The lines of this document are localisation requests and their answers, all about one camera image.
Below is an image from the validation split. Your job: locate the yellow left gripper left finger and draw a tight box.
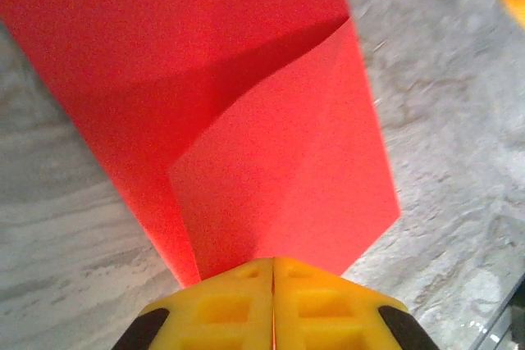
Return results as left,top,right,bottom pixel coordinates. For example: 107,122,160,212
110,257,274,350

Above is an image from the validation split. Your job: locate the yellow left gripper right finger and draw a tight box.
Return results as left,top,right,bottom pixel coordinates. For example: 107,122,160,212
273,257,442,350

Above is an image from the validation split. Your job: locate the long aluminium mounting rail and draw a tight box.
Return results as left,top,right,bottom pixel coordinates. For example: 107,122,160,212
467,290,525,350

